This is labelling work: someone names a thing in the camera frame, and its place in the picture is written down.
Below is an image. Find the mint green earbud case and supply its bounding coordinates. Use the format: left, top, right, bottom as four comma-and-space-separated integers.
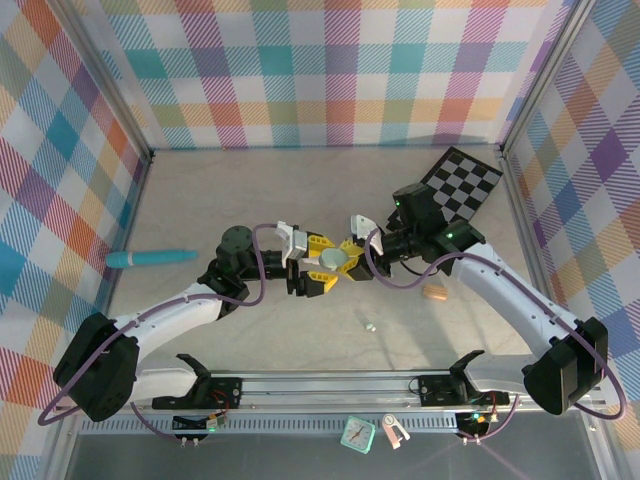
318, 248, 351, 270

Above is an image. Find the black grey checkered board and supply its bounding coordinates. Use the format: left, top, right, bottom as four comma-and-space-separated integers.
418, 146, 504, 224

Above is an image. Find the teal pen-shaped tube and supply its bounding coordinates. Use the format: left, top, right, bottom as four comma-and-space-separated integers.
104, 248, 197, 269

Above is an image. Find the teal square alarm clock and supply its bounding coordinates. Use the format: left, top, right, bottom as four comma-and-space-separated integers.
339, 415, 376, 455

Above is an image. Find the grey metal plate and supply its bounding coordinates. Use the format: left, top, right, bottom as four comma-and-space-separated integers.
64, 432, 601, 480

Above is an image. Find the small black connector board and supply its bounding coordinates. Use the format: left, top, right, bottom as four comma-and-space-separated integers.
172, 412, 225, 435
455, 409, 495, 437

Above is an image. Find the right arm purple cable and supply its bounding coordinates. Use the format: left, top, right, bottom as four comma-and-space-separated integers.
366, 230, 629, 444

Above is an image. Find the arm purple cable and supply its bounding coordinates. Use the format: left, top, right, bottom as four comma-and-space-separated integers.
38, 223, 281, 444
366, 230, 629, 444

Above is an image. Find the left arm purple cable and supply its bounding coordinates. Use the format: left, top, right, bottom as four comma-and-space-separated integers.
38, 223, 281, 444

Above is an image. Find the thin black camera cable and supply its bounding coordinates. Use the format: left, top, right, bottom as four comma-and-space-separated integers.
399, 257, 442, 280

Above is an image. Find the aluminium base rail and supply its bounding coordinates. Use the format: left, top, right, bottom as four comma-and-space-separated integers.
134, 369, 607, 416

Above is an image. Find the aluminium table side rail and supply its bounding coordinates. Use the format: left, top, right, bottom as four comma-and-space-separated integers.
47, 149, 156, 480
498, 149, 640, 480

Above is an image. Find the aluminium frame post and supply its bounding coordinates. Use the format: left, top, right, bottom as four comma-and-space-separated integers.
497, 0, 599, 157
62, 0, 155, 164

